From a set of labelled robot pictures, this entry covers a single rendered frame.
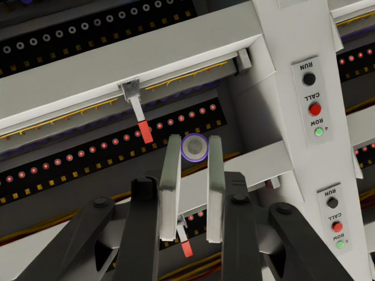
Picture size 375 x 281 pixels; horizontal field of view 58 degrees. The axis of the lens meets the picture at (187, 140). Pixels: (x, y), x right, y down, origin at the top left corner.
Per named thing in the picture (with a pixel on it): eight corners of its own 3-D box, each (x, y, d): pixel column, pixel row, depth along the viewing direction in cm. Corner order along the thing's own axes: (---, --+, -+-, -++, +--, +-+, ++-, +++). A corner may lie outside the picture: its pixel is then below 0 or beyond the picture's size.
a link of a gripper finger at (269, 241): (225, 224, 14) (301, 228, 13) (221, 170, 18) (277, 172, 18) (224, 255, 14) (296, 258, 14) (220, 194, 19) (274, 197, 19)
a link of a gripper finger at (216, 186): (208, 187, 15) (226, 188, 15) (208, 134, 22) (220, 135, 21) (206, 243, 16) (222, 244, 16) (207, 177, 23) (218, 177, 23)
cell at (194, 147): (210, 151, 27) (214, 153, 21) (191, 162, 27) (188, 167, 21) (200, 131, 28) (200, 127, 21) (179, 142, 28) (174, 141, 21)
